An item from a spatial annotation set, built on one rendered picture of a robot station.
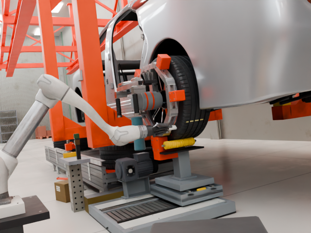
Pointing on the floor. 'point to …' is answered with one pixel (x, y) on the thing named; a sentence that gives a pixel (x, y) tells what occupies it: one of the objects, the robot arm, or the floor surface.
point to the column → (76, 187)
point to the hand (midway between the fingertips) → (171, 127)
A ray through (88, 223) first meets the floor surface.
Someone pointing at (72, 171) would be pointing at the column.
